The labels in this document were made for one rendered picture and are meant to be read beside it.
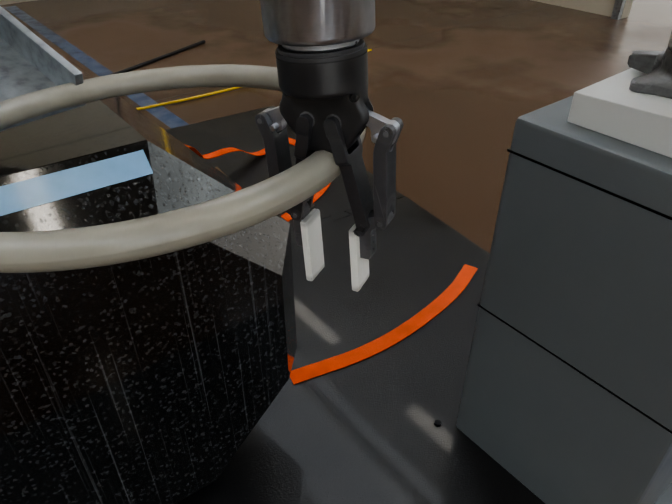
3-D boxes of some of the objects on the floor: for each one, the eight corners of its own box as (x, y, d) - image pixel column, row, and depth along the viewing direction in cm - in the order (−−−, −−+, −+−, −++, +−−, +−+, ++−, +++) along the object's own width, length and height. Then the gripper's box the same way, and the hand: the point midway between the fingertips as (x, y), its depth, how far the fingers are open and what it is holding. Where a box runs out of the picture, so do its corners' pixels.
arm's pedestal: (545, 336, 163) (629, 55, 116) (730, 454, 131) (947, 134, 85) (424, 426, 138) (469, 113, 91) (616, 599, 106) (837, 257, 59)
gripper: (439, 32, 45) (430, 275, 58) (253, 27, 52) (282, 245, 64) (408, 56, 39) (406, 319, 52) (204, 46, 46) (246, 281, 59)
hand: (336, 251), depth 56 cm, fingers closed on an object, 4 cm apart
